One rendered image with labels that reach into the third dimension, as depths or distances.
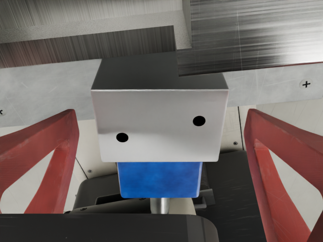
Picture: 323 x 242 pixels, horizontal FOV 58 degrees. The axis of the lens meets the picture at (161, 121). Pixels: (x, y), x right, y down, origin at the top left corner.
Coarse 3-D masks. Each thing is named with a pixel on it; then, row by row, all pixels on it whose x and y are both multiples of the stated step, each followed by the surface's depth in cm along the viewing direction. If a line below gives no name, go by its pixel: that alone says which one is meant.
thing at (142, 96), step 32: (128, 64) 12; (160, 64) 12; (96, 96) 10; (128, 96) 10; (160, 96) 10; (192, 96) 10; (224, 96) 11; (128, 128) 11; (160, 128) 11; (192, 128) 11; (128, 160) 12; (160, 160) 12; (192, 160) 12; (128, 192) 15; (160, 192) 15; (192, 192) 16
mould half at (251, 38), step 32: (192, 0) 5; (224, 0) 5; (256, 0) 5; (288, 0) 5; (320, 0) 5; (192, 32) 6; (224, 32) 6; (256, 32) 6; (288, 32) 6; (320, 32) 6; (192, 64) 6; (224, 64) 6; (256, 64) 6; (288, 64) 6
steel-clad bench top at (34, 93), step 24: (0, 72) 16; (24, 72) 16; (48, 72) 16; (72, 72) 16; (96, 72) 16; (240, 72) 16; (264, 72) 16; (288, 72) 16; (312, 72) 16; (0, 96) 17; (24, 96) 17; (48, 96) 17; (72, 96) 17; (240, 96) 17; (264, 96) 17; (288, 96) 17; (312, 96) 17; (0, 120) 18; (24, 120) 18
